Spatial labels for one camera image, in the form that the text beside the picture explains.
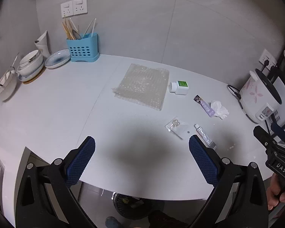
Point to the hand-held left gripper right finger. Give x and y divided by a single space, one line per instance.
204 161

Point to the white striped bowl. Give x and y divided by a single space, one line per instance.
7 87

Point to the white plastic chopstick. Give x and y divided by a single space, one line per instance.
89 27
93 27

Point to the blue patterned plate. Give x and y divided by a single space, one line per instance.
58 59

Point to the small white ointment tube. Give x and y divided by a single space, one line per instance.
205 136

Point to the white microwave oven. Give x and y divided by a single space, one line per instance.
282 92

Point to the white flowered rice cooker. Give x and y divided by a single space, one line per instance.
256 95

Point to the purple stick sachet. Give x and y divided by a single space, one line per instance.
205 106

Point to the black power plug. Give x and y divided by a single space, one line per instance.
265 64

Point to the clear bubble wrap sheet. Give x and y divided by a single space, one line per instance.
142 85

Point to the metal spoon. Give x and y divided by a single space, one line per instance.
77 35

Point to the clear bag with beads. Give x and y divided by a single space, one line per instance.
178 128

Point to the large white bowl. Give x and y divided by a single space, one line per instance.
33 68

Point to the person's right hand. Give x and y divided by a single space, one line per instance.
274 192

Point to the blue-rimmed white plate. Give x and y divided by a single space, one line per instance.
26 78

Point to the black metal rack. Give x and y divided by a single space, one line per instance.
275 72

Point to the black trash bin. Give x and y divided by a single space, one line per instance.
133 206

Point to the white green-label pill bottle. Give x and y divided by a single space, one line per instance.
180 89

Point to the bundle of wooden chopsticks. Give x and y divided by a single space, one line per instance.
67 30

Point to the white tissue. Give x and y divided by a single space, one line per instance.
219 109

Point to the blue plastic utensil holder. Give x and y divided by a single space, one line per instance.
83 49

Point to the small white bowl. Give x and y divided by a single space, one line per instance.
29 58

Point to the round wooden trivet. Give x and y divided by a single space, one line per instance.
35 79

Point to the white double wall socket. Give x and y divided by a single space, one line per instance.
268 57

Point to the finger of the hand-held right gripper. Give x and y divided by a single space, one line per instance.
262 135
281 131

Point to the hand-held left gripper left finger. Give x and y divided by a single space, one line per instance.
82 161

